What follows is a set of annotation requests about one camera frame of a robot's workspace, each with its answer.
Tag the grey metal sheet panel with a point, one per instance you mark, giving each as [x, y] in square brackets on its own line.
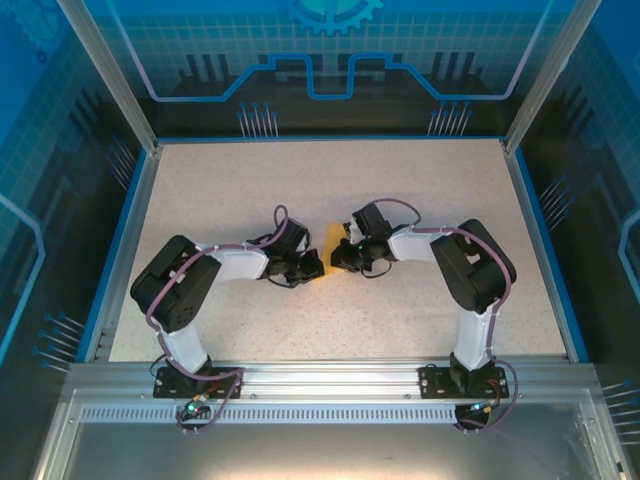
[325, 450]

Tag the aluminium frame post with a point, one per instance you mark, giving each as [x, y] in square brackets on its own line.
[114, 75]
[539, 75]

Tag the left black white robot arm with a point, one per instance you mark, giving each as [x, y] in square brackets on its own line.
[170, 290]

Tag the aluminium mounting rail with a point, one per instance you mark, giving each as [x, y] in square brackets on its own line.
[325, 380]

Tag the blue table border frame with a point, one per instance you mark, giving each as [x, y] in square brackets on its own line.
[325, 138]

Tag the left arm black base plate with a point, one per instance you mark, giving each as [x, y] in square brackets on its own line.
[170, 387]

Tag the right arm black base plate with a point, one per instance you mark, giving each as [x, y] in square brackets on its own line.
[435, 382]

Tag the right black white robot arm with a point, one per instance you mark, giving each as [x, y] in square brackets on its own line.
[475, 270]

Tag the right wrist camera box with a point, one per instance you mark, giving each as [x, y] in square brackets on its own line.
[352, 230]

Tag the yellow square paper sheet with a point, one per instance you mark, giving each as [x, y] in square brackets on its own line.
[332, 250]

